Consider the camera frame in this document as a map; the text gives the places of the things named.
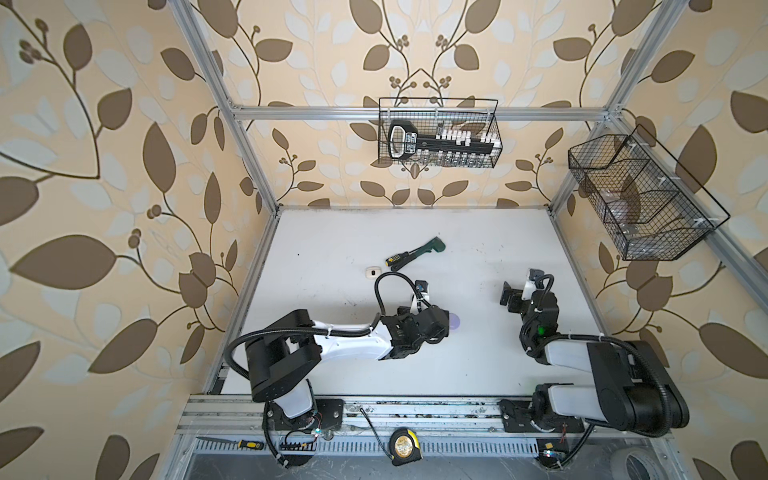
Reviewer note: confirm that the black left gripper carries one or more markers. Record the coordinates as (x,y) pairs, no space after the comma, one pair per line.
(406,313)

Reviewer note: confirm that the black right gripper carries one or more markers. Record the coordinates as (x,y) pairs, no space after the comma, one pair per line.
(516,297)

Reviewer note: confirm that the purple earbud case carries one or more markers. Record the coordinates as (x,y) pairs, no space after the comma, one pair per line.
(454,321)

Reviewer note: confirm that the beige earbud charging case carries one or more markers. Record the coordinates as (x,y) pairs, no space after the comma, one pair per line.
(373,272)

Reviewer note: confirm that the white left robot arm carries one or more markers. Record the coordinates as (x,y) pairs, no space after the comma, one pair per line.
(277,360)

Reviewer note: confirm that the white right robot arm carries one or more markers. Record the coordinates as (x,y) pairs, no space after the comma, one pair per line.
(630,389)

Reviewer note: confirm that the green rivet gun tool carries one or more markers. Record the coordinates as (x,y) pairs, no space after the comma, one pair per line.
(400,260)

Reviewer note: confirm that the yellow black tape measure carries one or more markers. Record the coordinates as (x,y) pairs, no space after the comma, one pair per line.
(404,447)

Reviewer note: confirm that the black socket set holder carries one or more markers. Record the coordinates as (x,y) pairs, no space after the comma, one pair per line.
(404,140)

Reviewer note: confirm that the grey tape roll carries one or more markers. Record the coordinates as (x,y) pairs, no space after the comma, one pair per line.
(635,464)

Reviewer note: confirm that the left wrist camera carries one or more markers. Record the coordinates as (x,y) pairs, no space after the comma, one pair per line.
(421,297)

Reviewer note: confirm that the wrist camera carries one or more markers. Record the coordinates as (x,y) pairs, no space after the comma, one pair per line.
(421,297)
(533,283)

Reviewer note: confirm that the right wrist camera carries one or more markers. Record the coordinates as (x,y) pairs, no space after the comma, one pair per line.
(533,283)

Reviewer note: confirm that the black wire basket right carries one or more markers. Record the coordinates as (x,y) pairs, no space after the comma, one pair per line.
(653,207)

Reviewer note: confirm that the black wire basket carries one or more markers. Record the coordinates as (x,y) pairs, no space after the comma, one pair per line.
(478,115)
(653,207)

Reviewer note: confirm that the black wire basket back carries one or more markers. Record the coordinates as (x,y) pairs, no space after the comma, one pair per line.
(478,115)

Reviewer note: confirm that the yellow handled screwdriver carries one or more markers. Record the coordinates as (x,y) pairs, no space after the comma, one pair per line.
(236,444)

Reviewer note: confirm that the aluminium frame post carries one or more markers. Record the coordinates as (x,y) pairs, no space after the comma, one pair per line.
(642,26)

